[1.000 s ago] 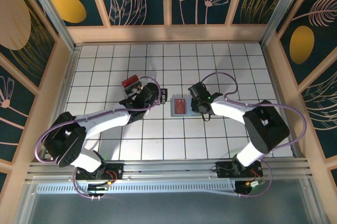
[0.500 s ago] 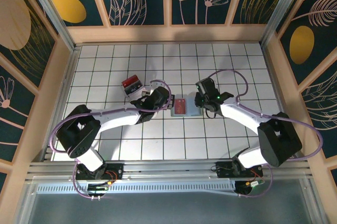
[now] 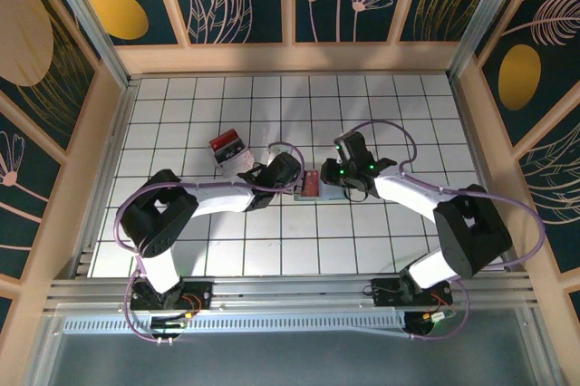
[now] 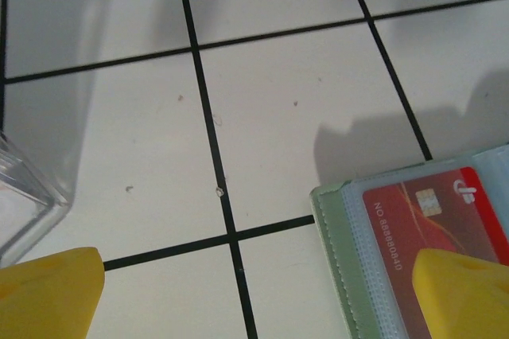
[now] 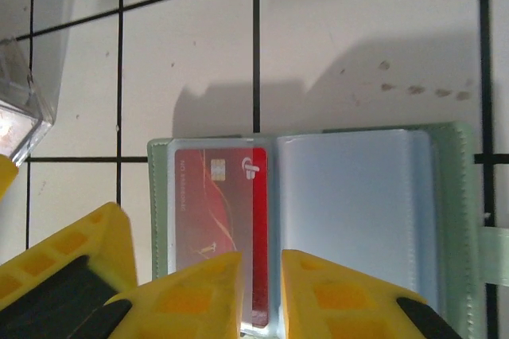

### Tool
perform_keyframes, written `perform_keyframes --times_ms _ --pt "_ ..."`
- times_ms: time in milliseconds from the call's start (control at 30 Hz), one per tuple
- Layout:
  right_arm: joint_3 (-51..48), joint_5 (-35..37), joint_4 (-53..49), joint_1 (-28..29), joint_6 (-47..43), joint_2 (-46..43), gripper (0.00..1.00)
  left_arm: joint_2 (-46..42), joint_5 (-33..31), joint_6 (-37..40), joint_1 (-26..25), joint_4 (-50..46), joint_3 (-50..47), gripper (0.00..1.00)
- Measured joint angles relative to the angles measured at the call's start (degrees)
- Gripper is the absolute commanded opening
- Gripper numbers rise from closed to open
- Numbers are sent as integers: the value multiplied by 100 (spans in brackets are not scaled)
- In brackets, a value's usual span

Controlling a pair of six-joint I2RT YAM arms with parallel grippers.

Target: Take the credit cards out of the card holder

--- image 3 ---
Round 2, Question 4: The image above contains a clear acrylic card box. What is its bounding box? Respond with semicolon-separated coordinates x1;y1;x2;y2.
207;128;256;179

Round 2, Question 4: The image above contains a white floral card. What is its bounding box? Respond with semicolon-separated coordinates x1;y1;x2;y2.
221;149;255;179

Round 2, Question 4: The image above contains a grey metal panel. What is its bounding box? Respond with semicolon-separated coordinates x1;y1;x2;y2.
43;331;543;386

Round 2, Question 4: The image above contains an aluminium cross rail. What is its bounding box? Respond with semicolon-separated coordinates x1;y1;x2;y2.
43;271;543;314

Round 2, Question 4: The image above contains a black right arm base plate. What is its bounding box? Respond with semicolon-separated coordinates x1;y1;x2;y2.
371;276;454;308

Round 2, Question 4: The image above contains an aluminium side rail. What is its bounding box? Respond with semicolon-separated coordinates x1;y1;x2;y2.
70;77;140;279
450;77;522;275

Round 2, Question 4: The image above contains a slotted metal cable duct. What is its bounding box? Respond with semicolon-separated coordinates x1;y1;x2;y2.
63;315;409;337

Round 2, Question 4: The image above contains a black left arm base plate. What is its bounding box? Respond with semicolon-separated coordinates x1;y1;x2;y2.
130;280;214;313

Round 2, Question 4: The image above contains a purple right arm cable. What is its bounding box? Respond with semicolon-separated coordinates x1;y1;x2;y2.
334;120;546;343

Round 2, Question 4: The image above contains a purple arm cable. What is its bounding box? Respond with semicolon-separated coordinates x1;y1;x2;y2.
116;141;305;346
334;120;546;343

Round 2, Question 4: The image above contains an aluminium corner post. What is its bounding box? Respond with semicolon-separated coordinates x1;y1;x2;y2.
38;0;132;88
447;0;532;80

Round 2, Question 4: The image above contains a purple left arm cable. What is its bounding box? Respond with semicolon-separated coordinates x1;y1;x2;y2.
116;141;305;346

